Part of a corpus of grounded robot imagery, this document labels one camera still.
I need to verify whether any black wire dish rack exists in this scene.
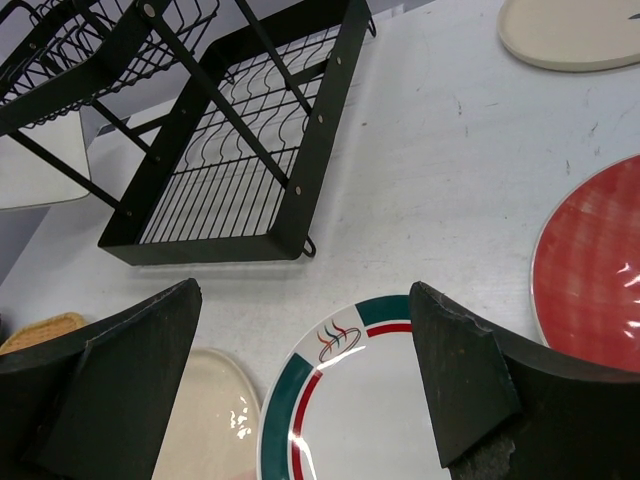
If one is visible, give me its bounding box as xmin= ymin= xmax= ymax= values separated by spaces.
xmin=1 ymin=1 xmax=376 ymax=266

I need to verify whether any white plate green red rim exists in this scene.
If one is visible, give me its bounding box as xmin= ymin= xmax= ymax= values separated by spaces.
xmin=257 ymin=295 xmax=450 ymax=479

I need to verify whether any white rectangular plate black rim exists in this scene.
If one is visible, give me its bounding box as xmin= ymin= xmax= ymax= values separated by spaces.
xmin=1 ymin=112 xmax=91 ymax=210

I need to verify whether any woven bamboo square tray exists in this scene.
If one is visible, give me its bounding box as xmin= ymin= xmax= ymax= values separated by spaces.
xmin=0 ymin=312 xmax=88 ymax=355

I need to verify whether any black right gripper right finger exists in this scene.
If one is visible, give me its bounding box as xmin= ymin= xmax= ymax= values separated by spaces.
xmin=409 ymin=282 xmax=639 ymax=479

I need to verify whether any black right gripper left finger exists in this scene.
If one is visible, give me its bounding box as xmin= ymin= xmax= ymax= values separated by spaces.
xmin=1 ymin=278 xmax=201 ymax=479

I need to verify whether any cream pink floral plate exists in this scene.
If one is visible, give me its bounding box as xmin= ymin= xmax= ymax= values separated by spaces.
xmin=152 ymin=349 xmax=260 ymax=480

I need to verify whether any cream plate blue top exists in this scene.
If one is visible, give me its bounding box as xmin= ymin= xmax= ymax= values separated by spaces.
xmin=497 ymin=0 xmax=639 ymax=73

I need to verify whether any red plate blue flower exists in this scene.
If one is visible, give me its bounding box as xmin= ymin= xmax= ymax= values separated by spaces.
xmin=530 ymin=156 xmax=639 ymax=372

